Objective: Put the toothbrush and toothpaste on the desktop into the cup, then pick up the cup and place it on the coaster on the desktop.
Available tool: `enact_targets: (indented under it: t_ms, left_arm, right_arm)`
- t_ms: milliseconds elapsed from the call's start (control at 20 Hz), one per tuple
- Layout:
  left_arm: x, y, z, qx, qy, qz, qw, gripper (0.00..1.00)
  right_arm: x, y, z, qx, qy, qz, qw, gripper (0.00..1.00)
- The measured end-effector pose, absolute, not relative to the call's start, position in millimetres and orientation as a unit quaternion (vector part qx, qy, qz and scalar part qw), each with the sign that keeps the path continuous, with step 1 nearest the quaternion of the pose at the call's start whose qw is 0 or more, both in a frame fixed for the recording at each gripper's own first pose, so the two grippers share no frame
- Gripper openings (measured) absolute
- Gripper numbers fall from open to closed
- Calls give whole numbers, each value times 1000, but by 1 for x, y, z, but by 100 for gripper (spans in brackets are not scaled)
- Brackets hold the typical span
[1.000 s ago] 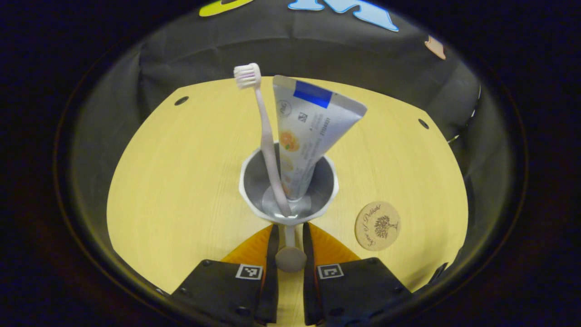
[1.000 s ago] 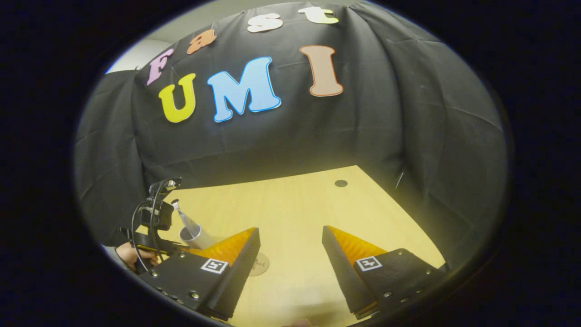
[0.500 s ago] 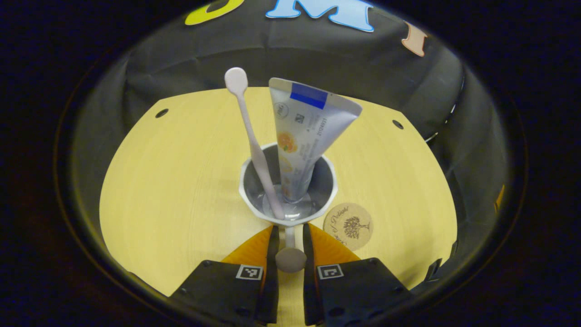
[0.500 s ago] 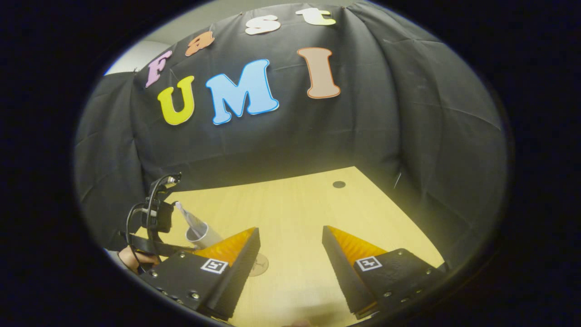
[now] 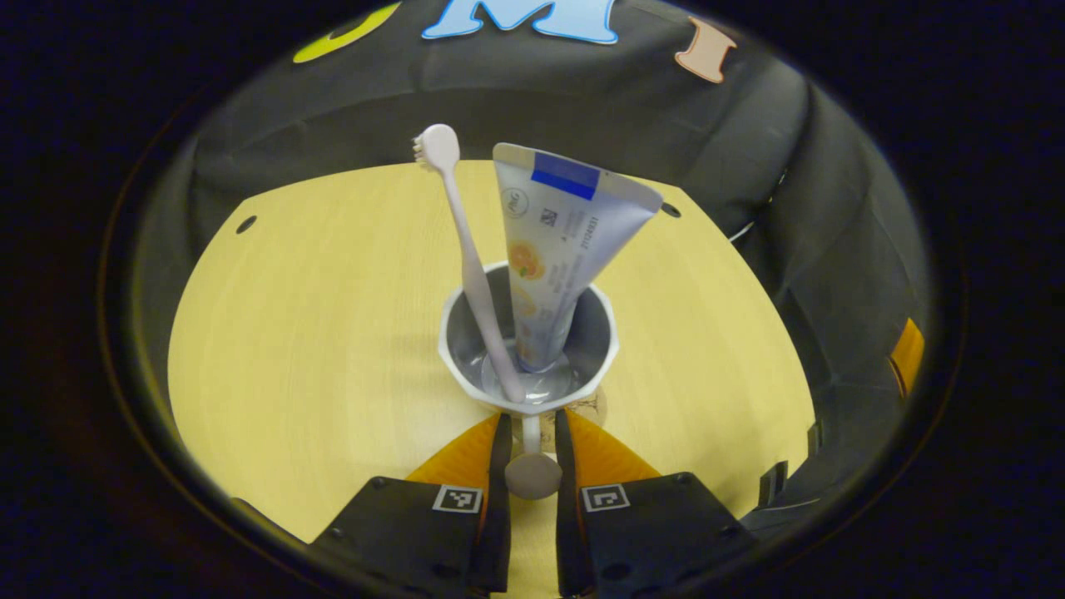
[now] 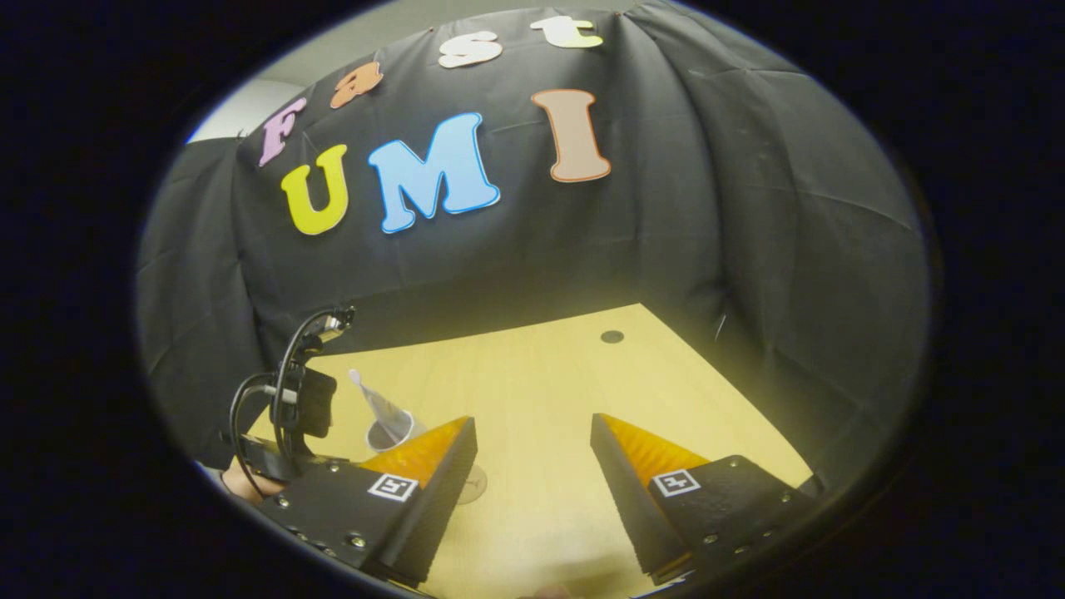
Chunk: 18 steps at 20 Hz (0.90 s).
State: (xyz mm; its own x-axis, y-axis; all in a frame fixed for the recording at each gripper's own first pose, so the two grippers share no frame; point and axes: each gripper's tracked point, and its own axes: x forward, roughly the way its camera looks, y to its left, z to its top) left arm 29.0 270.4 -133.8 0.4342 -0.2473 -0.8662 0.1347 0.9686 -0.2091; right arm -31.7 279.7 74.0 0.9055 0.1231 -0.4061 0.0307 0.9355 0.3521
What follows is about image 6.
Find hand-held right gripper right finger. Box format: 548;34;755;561
590;413;821;585

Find black backdrop cloth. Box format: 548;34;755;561
136;0;931;500

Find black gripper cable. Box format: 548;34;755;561
229;309;335;477

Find round wooden coaster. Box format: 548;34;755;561
456;464;488;506

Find light wooden desktop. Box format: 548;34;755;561
245;303;815;599

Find white toothpaste tube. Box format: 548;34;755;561
348;369;410;442

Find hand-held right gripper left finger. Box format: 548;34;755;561
260;416;479;586

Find white cup with wooden handle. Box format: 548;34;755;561
364;408;428;454

